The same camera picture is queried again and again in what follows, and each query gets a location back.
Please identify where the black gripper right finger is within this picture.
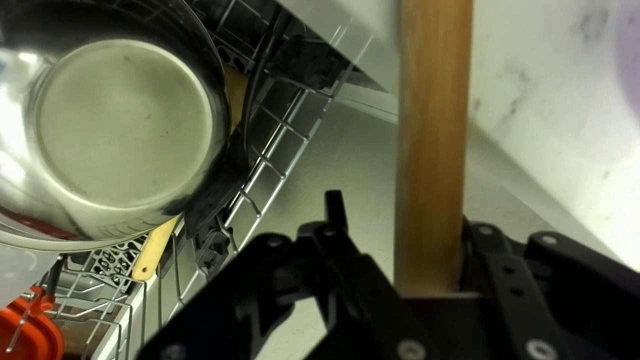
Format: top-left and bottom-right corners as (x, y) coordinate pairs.
(459, 217), (640, 360)

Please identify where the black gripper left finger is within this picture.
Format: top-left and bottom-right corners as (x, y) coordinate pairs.
(136, 188), (402, 360)

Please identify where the wooden spoon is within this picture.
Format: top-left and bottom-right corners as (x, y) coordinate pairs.
(392, 0), (476, 300)

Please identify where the dishwasher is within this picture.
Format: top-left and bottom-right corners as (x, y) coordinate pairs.
(86, 0), (622, 360)

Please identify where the black plastic rack fitting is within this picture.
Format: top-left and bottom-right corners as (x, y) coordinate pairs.
(182, 39), (336, 269)

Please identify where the light wooden spatula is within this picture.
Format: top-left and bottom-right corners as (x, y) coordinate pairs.
(130, 64), (251, 285)

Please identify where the steel bowl in rack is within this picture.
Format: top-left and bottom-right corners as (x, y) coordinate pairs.
(0, 0), (235, 245)

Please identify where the orange plastic lid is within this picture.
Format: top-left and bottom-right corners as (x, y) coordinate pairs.
(0, 285), (67, 360)

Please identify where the white wire dishwasher rack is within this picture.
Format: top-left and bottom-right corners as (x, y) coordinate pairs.
(38, 0), (378, 360)

